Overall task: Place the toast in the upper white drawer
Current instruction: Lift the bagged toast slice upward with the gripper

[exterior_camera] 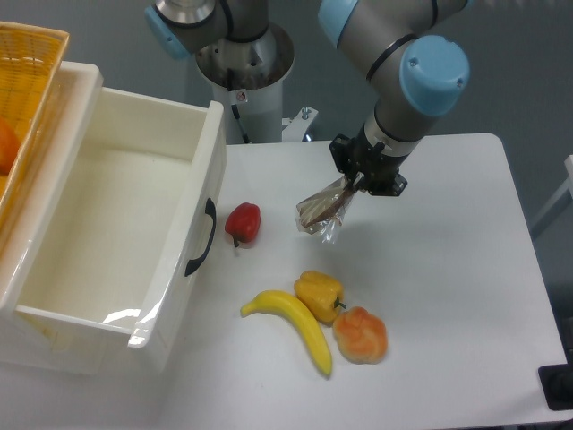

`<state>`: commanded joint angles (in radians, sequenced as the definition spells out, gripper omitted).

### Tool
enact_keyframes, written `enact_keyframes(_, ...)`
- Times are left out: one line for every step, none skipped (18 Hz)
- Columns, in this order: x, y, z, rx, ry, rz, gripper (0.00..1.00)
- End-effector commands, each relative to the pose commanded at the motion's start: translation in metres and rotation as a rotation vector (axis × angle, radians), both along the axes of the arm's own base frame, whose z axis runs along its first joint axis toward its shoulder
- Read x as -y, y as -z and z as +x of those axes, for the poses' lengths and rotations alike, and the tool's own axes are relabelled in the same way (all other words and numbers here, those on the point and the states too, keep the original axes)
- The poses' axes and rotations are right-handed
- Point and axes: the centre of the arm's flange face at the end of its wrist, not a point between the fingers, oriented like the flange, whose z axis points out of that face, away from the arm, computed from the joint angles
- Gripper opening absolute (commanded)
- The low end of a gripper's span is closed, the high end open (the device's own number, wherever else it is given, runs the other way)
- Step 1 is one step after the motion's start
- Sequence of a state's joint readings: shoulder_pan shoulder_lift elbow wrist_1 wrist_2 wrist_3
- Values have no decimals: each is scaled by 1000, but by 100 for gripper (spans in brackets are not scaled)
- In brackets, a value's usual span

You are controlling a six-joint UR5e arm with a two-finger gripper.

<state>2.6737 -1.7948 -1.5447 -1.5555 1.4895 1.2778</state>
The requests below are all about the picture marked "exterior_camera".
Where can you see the yellow bell pepper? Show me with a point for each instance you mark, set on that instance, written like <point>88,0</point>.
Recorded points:
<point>322,294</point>

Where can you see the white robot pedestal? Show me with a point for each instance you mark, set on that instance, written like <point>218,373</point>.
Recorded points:
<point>247,79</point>

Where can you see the white frame at right edge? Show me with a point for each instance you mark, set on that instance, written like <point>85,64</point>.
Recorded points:
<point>558,202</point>

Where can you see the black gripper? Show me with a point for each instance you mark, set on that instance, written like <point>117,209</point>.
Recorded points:
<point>366,167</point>

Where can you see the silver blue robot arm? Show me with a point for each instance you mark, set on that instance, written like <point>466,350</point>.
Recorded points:
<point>418,76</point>

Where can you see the black drawer handle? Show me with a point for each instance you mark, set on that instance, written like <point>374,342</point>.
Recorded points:
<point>205,239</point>

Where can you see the orange fruit in basket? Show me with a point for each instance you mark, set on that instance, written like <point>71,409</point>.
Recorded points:
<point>9,146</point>

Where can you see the open upper white drawer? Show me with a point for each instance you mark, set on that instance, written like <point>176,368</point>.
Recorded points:
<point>129,219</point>

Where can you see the white drawer cabinet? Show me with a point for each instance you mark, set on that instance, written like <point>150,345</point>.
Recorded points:
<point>58,346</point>

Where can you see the white metal base bracket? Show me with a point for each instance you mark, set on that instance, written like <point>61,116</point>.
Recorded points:
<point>299,127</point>

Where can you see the black device at table edge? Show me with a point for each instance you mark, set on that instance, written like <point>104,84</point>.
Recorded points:
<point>556,381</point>

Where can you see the yellow woven basket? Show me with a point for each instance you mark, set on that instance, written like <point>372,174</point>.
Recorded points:
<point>30,58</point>

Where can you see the red bell pepper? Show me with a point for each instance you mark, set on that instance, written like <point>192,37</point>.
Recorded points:
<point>243,223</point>

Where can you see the yellow banana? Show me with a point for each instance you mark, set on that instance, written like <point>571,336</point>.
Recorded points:
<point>284,305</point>

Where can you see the toast slice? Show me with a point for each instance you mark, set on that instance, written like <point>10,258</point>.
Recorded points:
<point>322,214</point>

